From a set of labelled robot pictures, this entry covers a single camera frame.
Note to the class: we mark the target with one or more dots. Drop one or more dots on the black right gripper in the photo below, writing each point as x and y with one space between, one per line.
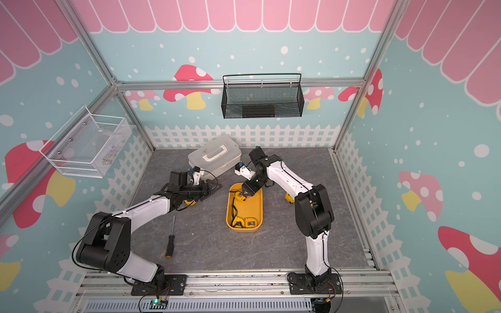
250 189

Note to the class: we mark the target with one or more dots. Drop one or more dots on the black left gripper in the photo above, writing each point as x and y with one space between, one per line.
207 190

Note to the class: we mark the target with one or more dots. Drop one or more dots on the yellow tape measure metal clip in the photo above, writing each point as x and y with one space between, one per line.
251 223

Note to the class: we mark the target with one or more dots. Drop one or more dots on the yellow tape measure top clip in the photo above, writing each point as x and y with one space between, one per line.
289 198

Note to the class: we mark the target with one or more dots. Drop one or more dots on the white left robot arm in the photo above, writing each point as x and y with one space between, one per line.
106 243

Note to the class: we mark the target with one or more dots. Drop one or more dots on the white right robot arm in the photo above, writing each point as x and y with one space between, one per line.
313 212

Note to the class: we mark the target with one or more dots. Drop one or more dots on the yellow plastic storage box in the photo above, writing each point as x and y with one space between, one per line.
237 211

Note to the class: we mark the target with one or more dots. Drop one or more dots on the white plastic lidded case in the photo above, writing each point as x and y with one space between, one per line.
216 157

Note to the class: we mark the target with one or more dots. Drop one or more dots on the orange black screwdriver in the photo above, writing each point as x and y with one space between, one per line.
171 241

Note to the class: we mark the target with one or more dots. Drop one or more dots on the green circuit board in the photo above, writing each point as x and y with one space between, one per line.
158 304

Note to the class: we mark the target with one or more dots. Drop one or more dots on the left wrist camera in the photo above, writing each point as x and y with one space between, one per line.
190 177

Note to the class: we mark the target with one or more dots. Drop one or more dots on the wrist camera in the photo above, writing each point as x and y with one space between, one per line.
250 164
190 177

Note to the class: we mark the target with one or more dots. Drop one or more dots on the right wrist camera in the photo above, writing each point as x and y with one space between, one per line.
250 164

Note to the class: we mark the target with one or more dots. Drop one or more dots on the black wire mesh basket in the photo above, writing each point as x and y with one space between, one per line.
251 96

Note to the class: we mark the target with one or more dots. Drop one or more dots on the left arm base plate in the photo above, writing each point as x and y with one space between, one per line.
168 285

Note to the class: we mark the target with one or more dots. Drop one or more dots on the white wire mesh basket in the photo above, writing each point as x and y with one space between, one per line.
87 145

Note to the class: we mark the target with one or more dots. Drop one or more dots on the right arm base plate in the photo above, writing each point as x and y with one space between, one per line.
301 283

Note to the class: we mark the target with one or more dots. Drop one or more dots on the grey slotted cable duct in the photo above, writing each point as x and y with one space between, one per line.
204 305

